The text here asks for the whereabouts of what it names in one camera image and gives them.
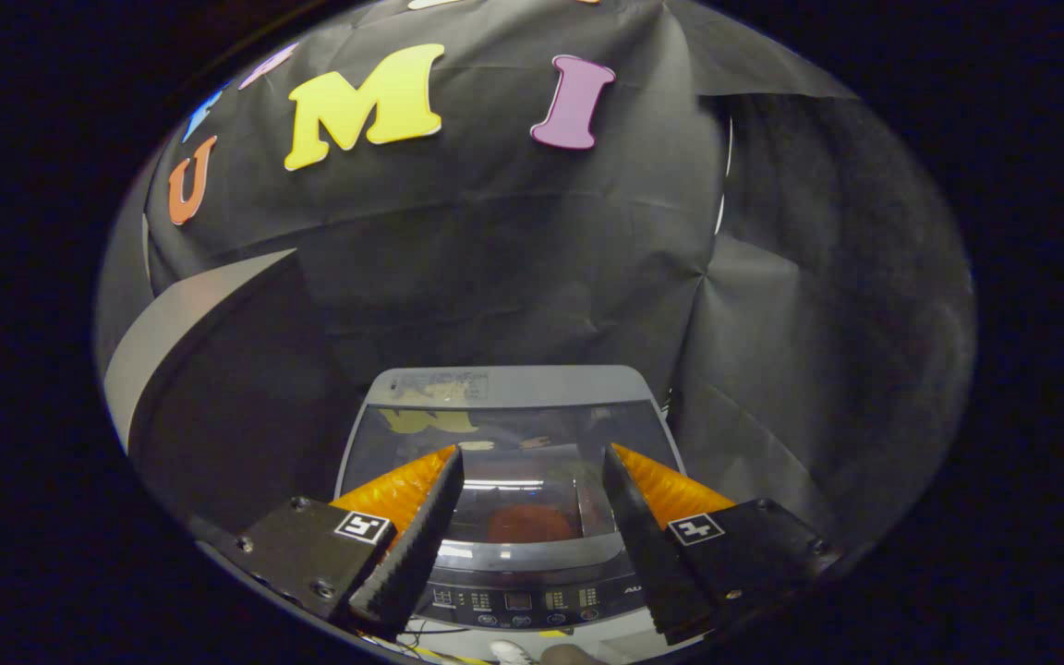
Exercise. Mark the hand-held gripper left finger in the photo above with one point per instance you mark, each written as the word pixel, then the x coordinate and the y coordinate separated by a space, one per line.
pixel 412 550

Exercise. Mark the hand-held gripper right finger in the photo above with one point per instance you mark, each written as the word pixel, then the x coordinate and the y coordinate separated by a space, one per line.
pixel 647 550

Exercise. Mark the grey washing machine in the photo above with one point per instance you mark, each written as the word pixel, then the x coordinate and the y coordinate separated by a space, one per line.
pixel 532 600

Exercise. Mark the dark brown rounded object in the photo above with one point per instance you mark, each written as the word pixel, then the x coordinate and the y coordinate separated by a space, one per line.
pixel 574 656

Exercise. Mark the grey cabinet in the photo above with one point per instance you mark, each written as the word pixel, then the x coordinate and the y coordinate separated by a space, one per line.
pixel 218 416

